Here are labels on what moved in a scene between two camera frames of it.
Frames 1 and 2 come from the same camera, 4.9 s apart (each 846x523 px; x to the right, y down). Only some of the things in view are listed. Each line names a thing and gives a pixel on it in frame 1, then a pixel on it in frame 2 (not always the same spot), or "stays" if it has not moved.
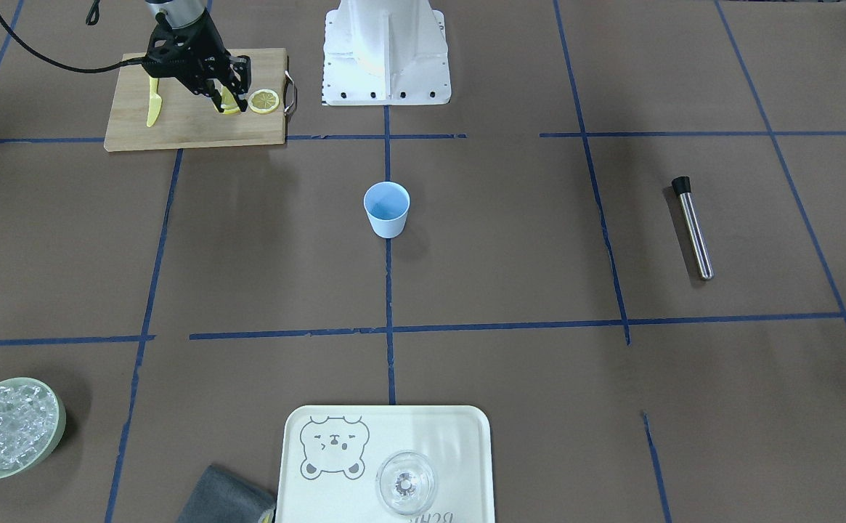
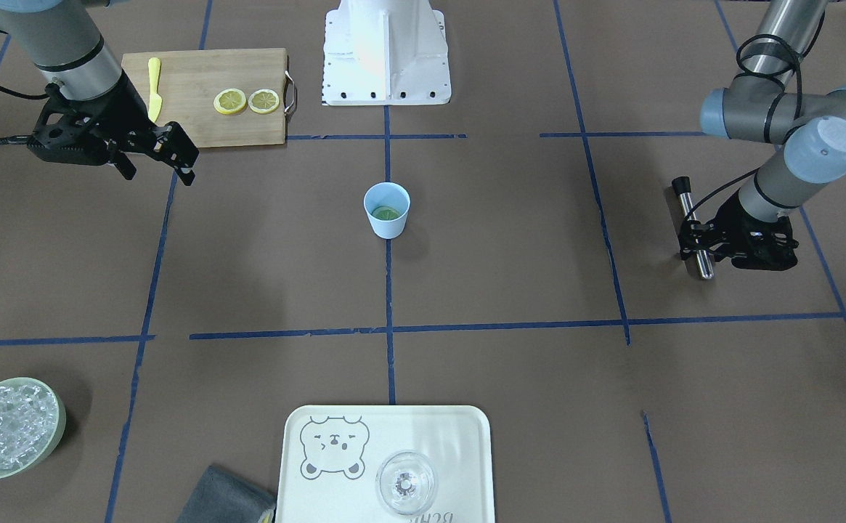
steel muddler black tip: [682, 186] stays
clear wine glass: [405, 483] stays
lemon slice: [263, 101] stays
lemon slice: [229, 103] -> [385, 213]
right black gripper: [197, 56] -> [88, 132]
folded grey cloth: [221, 497] stays
